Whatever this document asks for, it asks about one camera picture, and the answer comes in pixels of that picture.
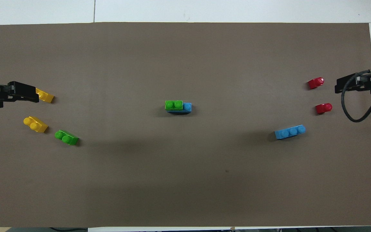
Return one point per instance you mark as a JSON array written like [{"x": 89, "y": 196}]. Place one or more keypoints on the green two-stud toy block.
[
  {"x": 173, "y": 105},
  {"x": 67, "y": 138}
]

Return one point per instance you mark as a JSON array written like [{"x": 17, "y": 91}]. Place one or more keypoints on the blue three-stud toy block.
[
  {"x": 290, "y": 132},
  {"x": 187, "y": 107}
]

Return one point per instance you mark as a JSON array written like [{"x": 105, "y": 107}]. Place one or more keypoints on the yellow two-stud toy block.
[
  {"x": 36, "y": 124},
  {"x": 45, "y": 96}
]

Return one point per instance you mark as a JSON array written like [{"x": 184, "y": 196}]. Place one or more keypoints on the red single-stud toy block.
[
  {"x": 323, "y": 108},
  {"x": 316, "y": 83}
]

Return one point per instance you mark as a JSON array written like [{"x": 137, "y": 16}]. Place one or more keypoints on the brown table mat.
[{"x": 185, "y": 177}]

